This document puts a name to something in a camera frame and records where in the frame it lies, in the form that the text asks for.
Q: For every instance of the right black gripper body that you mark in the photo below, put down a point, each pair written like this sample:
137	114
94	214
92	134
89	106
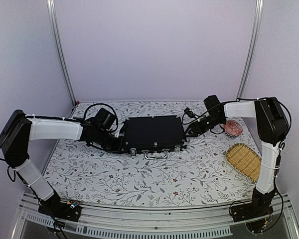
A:
205	127

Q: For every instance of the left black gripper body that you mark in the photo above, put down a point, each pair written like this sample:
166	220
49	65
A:
109	145

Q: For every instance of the black poker case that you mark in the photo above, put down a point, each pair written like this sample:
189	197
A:
154	137

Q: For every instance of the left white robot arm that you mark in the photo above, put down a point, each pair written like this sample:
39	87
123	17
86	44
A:
26	141

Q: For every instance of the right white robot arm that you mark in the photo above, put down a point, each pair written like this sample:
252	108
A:
273	125

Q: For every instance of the red patterned bowl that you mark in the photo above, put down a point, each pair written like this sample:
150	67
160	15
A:
232	129

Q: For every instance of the woven bamboo tray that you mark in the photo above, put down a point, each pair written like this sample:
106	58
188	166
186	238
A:
244	160

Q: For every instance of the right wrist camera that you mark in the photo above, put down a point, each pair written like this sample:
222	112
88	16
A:
190	113

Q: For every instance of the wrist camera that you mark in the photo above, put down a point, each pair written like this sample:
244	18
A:
190	113
121	130

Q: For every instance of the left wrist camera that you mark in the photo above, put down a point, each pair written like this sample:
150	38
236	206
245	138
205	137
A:
121	130

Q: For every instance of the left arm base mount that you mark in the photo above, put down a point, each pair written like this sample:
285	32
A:
55	208

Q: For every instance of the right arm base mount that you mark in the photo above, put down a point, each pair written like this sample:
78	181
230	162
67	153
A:
241	211

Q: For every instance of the right aluminium frame post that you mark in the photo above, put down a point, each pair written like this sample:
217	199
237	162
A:
252	46

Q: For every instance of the aluminium frame post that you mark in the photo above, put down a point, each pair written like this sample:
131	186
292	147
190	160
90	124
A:
252	46
60	54

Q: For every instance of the left aluminium frame post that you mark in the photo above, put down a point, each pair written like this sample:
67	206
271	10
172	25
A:
60	54

